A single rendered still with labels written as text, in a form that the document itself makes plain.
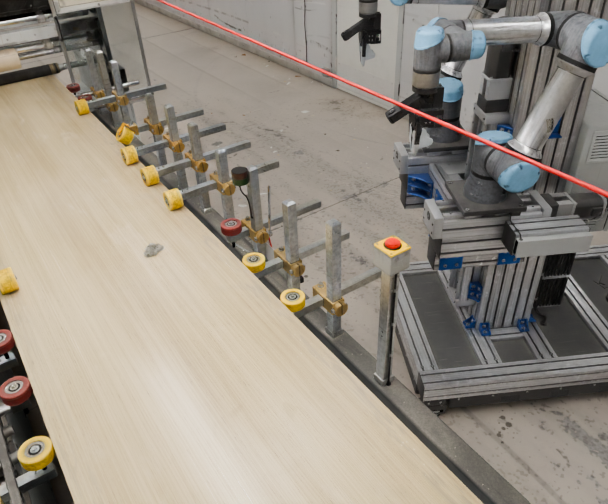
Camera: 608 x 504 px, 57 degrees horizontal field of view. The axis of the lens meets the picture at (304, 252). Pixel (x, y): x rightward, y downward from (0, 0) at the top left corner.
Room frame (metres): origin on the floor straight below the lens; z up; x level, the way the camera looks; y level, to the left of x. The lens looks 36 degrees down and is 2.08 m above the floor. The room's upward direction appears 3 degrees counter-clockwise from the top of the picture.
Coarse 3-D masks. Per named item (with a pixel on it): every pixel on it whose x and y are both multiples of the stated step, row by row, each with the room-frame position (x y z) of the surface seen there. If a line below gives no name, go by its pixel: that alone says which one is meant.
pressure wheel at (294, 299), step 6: (282, 294) 1.38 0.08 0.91; (288, 294) 1.38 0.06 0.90; (294, 294) 1.38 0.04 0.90; (300, 294) 1.38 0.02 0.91; (282, 300) 1.35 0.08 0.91; (288, 300) 1.35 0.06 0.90; (294, 300) 1.35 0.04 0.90; (300, 300) 1.35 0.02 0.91; (288, 306) 1.33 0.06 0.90; (294, 306) 1.33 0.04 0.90; (300, 306) 1.34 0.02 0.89
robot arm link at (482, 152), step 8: (480, 136) 1.72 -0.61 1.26; (488, 136) 1.71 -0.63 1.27; (496, 136) 1.71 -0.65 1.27; (504, 136) 1.70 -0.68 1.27; (512, 136) 1.71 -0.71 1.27; (480, 144) 1.70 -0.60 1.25; (504, 144) 1.67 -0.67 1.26; (480, 152) 1.70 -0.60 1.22; (488, 152) 1.66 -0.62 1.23; (480, 160) 1.69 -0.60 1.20; (472, 168) 1.73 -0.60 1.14; (480, 168) 1.69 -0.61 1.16; (488, 176) 1.68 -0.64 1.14
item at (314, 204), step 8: (312, 200) 2.03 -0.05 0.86; (296, 208) 1.98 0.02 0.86; (304, 208) 1.98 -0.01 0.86; (312, 208) 2.00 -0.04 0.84; (272, 216) 1.92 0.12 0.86; (280, 216) 1.92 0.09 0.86; (264, 224) 1.88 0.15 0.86; (272, 224) 1.90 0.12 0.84; (248, 232) 1.84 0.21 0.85; (232, 240) 1.80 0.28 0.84
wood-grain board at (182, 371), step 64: (0, 128) 2.86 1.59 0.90; (64, 128) 2.82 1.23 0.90; (0, 192) 2.16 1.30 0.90; (64, 192) 2.13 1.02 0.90; (128, 192) 2.10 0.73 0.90; (0, 256) 1.68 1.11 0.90; (64, 256) 1.66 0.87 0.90; (128, 256) 1.64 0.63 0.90; (192, 256) 1.62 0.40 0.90; (64, 320) 1.31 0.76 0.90; (128, 320) 1.30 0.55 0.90; (192, 320) 1.29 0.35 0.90; (256, 320) 1.27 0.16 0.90; (64, 384) 1.05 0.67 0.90; (128, 384) 1.04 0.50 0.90; (192, 384) 1.03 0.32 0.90; (256, 384) 1.02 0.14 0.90; (320, 384) 1.01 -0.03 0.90; (64, 448) 0.85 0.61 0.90; (128, 448) 0.84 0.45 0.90; (192, 448) 0.83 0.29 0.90; (256, 448) 0.82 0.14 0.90; (320, 448) 0.81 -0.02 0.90; (384, 448) 0.80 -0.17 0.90
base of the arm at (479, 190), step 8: (472, 176) 1.72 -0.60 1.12; (480, 176) 1.69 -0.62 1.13; (464, 184) 1.75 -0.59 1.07; (472, 184) 1.70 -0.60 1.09; (480, 184) 1.69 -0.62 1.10; (488, 184) 1.67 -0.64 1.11; (496, 184) 1.67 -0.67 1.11; (464, 192) 1.72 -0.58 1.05; (472, 192) 1.69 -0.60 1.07; (480, 192) 1.68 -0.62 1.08; (488, 192) 1.66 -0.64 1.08; (496, 192) 1.66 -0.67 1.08; (504, 192) 1.69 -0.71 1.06; (472, 200) 1.68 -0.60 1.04; (480, 200) 1.66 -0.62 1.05; (488, 200) 1.66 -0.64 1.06; (496, 200) 1.66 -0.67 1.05
